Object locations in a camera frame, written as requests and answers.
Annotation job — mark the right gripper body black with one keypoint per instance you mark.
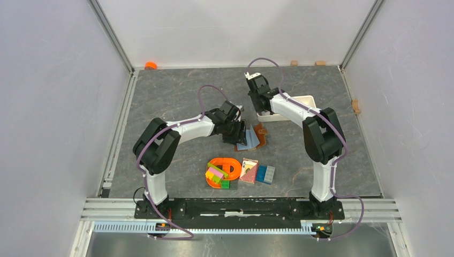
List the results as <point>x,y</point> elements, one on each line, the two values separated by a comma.
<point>256,105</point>

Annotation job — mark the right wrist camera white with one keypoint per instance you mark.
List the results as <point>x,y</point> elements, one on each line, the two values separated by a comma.
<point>252,76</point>

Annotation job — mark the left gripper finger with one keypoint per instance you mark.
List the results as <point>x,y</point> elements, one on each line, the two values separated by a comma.
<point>230,136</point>
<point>242,136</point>

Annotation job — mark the white plastic tray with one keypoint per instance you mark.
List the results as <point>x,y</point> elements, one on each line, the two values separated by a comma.
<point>287,111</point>

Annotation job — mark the green building brick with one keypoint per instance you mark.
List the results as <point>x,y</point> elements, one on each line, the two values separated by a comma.
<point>225,184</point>

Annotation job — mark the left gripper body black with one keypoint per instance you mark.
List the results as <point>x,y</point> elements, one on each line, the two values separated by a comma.
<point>233,123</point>

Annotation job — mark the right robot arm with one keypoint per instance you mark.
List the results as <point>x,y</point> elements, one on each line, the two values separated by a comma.
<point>323,136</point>

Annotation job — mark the orange round cap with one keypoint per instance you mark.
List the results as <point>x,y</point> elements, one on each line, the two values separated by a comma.
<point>150,66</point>

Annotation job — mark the wooden curved piece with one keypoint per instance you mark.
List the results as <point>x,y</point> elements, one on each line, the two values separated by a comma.
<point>355,106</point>

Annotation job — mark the white cable comb strip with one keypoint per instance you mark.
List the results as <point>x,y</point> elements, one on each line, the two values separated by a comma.
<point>152,228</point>

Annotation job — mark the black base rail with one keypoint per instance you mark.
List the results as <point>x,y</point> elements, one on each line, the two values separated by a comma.
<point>240,213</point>

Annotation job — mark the playing card box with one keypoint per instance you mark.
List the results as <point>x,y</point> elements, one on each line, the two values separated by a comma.
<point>249,170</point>

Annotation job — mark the dark grey building brick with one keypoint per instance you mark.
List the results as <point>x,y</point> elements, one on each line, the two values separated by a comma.
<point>233,184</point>

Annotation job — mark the orange plastic loop toy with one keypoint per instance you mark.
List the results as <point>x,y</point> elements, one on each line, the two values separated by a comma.
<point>230,165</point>

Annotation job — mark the blue building brick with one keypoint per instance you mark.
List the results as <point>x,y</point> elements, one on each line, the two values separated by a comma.
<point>261,173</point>

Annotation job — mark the pink yellow brick stack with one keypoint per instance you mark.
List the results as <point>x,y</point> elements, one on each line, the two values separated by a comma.
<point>215,174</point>

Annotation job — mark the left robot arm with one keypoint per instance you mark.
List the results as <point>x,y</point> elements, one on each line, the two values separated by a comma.
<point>156,147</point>

